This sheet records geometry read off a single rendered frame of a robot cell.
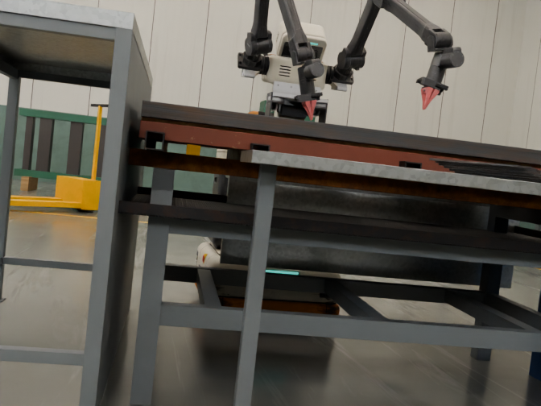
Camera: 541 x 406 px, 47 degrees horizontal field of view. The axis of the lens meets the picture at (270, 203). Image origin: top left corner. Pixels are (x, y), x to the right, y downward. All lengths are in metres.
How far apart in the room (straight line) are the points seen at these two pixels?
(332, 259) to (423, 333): 0.78
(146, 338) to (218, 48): 10.71
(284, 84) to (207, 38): 9.51
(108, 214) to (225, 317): 0.49
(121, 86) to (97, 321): 0.59
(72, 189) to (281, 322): 5.51
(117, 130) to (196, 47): 10.72
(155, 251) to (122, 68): 0.52
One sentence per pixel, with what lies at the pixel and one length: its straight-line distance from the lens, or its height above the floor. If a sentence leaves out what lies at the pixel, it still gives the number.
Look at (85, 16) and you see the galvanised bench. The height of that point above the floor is 1.03.
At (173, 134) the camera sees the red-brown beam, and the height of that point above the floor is 0.78.
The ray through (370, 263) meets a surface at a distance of 2.72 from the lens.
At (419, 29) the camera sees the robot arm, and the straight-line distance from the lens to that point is 2.42.
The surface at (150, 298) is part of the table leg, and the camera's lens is 1.82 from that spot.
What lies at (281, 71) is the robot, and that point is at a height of 1.15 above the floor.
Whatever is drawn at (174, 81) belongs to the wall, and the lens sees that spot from 12.17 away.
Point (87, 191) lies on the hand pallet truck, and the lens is 7.06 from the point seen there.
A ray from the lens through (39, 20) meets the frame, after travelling 1.66.
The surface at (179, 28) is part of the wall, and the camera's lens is 12.32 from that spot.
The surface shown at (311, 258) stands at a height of 0.35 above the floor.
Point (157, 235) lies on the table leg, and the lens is 1.79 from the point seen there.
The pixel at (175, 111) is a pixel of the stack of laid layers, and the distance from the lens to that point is 1.77.
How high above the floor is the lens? 0.71
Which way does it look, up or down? 3 degrees down
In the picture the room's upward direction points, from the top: 6 degrees clockwise
